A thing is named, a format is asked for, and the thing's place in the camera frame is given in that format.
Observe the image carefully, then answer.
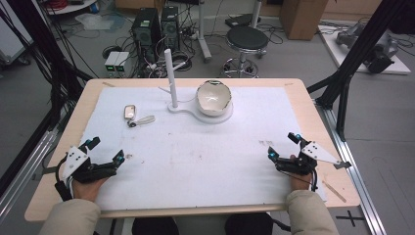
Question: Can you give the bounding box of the person's right leg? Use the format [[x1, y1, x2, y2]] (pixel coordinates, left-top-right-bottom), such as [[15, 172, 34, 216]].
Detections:
[[223, 211, 275, 235]]

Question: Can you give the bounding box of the aluminium rail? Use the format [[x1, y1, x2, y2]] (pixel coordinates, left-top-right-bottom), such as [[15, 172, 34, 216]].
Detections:
[[313, 97, 389, 235], [0, 129, 59, 223]]

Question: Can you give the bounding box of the person's left hand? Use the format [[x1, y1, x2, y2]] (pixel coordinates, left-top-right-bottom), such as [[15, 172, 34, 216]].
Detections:
[[71, 175, 110, 204]]

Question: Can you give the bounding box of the white floor board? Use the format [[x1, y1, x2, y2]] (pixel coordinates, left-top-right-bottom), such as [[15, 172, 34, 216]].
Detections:
[[317, 23, 412, 76]]

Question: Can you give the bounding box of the black metal frame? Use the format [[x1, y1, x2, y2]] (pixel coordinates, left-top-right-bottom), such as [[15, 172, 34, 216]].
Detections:
[[306, 0, 409, 142], [0, 0, 94, 197]]

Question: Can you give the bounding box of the black round stool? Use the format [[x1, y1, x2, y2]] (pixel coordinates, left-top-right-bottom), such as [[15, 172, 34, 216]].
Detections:
[[222, 24, 270, 78]]

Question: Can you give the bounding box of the white ceramic bowl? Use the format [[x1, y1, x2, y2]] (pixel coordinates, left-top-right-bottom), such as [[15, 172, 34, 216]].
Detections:
[[195, 79, 233, 118]]

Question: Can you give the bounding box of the white round table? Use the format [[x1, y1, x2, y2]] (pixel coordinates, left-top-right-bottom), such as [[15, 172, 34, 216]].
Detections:
[[44, 0, 100, 16]]

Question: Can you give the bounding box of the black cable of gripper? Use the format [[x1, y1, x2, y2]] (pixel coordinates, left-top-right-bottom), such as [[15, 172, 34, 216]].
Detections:
[[54, 156, 74, 203], [283, 168, 320, 193]]

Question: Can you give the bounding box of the cardboard box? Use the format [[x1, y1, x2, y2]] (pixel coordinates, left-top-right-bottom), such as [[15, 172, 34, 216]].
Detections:
[[279, 0, 329, 41]]

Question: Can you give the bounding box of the person's right hand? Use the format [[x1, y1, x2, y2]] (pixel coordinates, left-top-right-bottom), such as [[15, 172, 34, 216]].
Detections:
[[288, 154, 315, 193]]

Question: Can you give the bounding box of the black computer tower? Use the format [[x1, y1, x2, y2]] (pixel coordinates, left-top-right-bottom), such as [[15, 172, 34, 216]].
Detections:
[[131, 7, 163, 63], [160, 5, 181, 52]]

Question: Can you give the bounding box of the grey and black device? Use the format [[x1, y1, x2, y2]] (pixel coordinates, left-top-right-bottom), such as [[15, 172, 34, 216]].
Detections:
[[335, 22, 399, 74]]

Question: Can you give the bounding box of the white desk leg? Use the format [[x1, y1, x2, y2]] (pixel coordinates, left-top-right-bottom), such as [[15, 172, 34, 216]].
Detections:
[[196, 0, 213, 64]]

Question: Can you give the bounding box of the white table mat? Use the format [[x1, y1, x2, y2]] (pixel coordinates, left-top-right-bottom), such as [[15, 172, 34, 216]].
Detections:
[[78, 85, 328, 212]]

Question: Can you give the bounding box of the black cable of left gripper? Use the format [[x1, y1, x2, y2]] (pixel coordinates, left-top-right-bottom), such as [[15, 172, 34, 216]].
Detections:
[[54, 156, 74, 203]]

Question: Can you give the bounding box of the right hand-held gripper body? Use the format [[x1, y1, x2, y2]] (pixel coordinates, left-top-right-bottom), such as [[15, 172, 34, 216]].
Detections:
[[274, 140, 353, 177]]

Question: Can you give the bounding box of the white box with green light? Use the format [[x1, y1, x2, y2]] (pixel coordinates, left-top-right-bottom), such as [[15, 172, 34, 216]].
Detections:
[[115, 51, 131, 73], [104, 51, 121, 73]]

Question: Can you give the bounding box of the wooden table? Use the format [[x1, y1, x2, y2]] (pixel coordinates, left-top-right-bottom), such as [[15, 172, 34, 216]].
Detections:
[[23, 77, 362, 223]]

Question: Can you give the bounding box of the black flat base plate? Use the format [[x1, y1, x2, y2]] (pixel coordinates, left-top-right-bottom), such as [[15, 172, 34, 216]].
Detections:
[[224, 13, 262, 29]]

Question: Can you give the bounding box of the clear plastic bag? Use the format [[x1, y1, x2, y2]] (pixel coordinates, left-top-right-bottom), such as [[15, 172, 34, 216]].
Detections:
[[74, 12, 115, 32]]

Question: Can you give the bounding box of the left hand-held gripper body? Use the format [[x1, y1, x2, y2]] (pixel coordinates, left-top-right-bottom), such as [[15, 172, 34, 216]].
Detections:
[[55, 145, 120, 184]]

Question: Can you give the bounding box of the tan tape strip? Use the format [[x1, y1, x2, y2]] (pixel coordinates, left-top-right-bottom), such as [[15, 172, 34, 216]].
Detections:
[[324, 180, 347, 204]]

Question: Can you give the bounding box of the white stand with pole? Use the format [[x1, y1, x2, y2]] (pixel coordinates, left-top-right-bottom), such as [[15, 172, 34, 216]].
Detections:
[[158, 48, 235, 125]]

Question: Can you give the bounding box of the white key fob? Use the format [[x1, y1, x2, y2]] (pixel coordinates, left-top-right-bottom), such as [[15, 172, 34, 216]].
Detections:
[[123, 104, 138, 120]]

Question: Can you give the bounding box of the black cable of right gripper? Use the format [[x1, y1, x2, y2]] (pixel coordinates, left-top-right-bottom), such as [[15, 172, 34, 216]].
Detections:
[[283, 168, 320, 193]]

